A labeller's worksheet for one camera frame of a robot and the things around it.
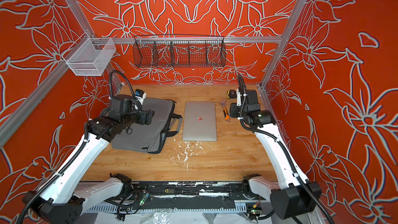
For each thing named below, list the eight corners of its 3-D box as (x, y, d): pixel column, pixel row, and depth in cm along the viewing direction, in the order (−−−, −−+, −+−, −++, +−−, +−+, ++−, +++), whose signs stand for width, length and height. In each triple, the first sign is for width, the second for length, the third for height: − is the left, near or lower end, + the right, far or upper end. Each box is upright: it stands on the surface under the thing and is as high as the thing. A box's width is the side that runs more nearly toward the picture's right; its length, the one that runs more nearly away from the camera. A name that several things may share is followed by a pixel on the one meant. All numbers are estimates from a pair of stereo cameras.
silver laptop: (182, 141, 92) (181, 139, 91) (184, 103, 111) (184, 101, 110) (218, 141, 92) (218, 139, 91) (214, 103, 111) (215, 101, 110)
